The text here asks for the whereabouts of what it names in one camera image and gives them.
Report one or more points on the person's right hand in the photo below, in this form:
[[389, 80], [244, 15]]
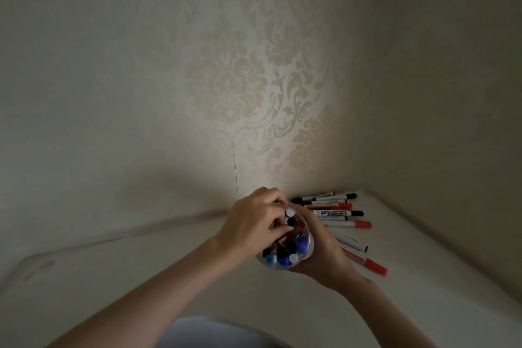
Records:
[[330, 262]]

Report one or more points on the person's left hand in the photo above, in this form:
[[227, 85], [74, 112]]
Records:
[[248, 225]]

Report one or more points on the clear plastic jar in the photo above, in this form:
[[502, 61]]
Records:
[[304, 258]]

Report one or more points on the black cap white marker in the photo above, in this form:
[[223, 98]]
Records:
[[352, 243]]

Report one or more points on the bundle of assorted markers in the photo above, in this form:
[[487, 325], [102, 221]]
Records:
[[299, 243]]

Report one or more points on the red cap white marker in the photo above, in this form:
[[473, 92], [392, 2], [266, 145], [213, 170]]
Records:
[[373, 266]]

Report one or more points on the row of assorted markers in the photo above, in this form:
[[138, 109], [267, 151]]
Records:
[[338, 213]]

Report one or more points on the person's right forearm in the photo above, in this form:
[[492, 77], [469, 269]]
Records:
[[387, 315]]

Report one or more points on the person's left forearm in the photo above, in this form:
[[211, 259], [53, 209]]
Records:
[[155, 299]]

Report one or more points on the person's pale shirt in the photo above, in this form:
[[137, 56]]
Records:
[[212, 335]]

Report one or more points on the white table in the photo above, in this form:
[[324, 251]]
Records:
[[448, 311]]

